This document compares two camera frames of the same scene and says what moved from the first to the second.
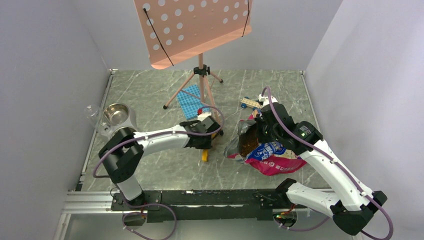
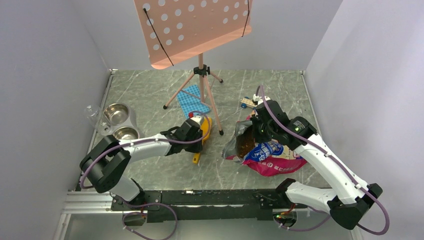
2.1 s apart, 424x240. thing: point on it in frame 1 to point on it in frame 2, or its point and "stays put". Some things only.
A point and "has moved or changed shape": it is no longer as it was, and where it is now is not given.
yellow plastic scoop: (205, 153) has moved or changed shape
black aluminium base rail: (170, 205) stays put
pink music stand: (176, 30) stays put
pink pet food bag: (269, 158) stays put
